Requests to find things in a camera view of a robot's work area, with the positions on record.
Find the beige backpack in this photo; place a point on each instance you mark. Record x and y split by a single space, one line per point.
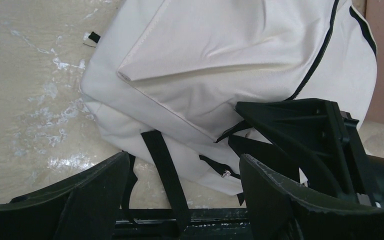
166 76

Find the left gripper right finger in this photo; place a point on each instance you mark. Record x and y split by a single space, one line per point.
282 209

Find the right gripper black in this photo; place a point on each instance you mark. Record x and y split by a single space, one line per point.
317 137

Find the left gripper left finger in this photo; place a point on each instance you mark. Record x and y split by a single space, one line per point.
81 207

